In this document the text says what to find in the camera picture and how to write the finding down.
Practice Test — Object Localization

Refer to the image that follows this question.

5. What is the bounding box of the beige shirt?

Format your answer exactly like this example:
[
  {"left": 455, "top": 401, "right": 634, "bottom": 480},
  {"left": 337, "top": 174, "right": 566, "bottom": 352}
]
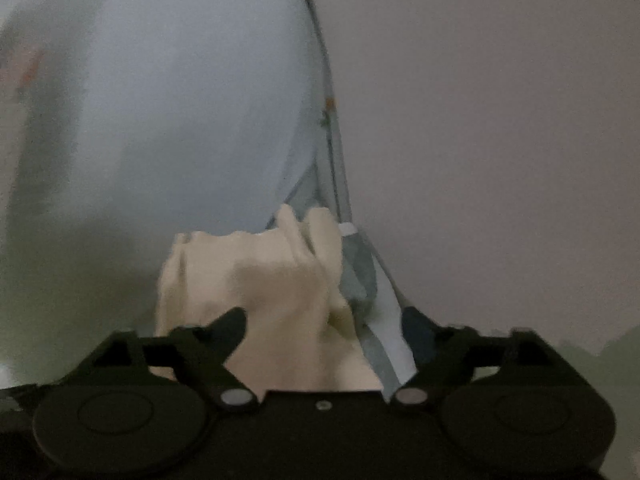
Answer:
[{"left": 155, "top": 205, "right": 383, "bottom": 396}]

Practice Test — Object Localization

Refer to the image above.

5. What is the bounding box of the light blue carrot-print quilt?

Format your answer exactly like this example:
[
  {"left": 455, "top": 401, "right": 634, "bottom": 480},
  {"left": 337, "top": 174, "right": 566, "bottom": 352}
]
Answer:
[{"left": 1, "top": 0, "right": 416, "bottom": 393}]

